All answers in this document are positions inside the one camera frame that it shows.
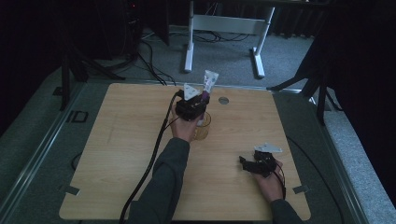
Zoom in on dark computer tower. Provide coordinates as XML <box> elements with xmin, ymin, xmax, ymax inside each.
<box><xmin>121</xmin><ymin>0</ymin><xmax>145</xmax><ymax>61</ymax></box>

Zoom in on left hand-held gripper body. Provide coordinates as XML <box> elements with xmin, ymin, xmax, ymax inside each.
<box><xmin>175</xmin><ymin>82</ymin><xmax>210</xmax><ymax>122</ymax></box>

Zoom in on white purple toothpaste tube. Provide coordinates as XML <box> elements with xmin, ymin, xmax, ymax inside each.
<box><xmin>196</xmin><ymin>69</ymin><xmax>220</xmax><ymax>127</ymax></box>

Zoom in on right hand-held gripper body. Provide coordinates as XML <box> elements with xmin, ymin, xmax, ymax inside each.
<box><xmin>250</xmin><ymin>142</ymin><xmax>284</xmax><ymax>178</ymax></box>

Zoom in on black tripod stand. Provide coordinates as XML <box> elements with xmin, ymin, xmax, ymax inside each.
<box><xmin>51</xmin><ymin>43</ymin><xmax>126</xmax><ymax>112</ymax></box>
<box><xmin>266</xmin><ymin>36</ymin><xmax>344</xmax><ymax>126</ymax></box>

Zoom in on metal floor rail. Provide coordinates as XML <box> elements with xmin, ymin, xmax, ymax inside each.
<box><xmin>306</xmin><ymin>94</ymin><xmax>370</xmax><ymax>224</ymax></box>
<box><xmin>0</xmin><ymin>81</ymin><xmax>87</xmax><ymax>217</ymax></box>

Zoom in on thin black floor cable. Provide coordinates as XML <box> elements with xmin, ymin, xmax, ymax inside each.
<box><xmin>286</xmin><ymin>135</ymin><xmax>346</xmax><ymax>224</ymax></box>
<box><xmin>70</xmin><ymin>151</ymin><xmax>84</xmax><ymax>172</ymax></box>

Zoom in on black floor cables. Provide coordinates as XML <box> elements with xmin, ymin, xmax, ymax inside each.
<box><xmin>135</xmin><ymin>29</ymin><xmax>250</xmax><ymax>87</ymax></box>

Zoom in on person's right hand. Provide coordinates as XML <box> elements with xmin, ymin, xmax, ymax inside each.
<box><xmin>251</xmin><ymin>160</ymin><xmax>285</xmax><ymax>203</ymax></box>

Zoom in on grey tape strip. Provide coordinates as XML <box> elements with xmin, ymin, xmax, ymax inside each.
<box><xmin>58</xmin><ymin>184</ymin><xmax>81</xmax><ymax>197</ymax></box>
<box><xmin>291</xmin><ymin>185</ymin><xmax>311</xmax><ymax>195</ymax></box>

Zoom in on white desk frame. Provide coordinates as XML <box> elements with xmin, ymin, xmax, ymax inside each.
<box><xmin>184</xmin><ymin>0</ymin><xmax>276</xmax><ymax>79</ymax></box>

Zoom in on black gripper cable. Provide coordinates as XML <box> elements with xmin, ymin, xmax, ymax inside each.
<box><xmin>119</xmin><ymin>89</ymin><xmax>185</xmax><ymax>224</ymax></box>

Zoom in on amber transparent cup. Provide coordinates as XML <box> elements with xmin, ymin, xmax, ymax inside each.
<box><xmin>192</xmin><ymin>111</ymin><xmax>213</xmax><ymax>142</ymax></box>

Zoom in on red black gripper wires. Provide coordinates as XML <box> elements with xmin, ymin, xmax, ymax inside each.
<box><xmin>270</xmin><ymin>158</ymin><xmax>287</xmax><ymax>201</ymax></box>

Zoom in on person's left hand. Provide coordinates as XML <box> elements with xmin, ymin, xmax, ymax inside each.
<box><xmin>169</xmin><ymin>108</ymin><xmax>201</xmax><ymax>144</ymax></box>

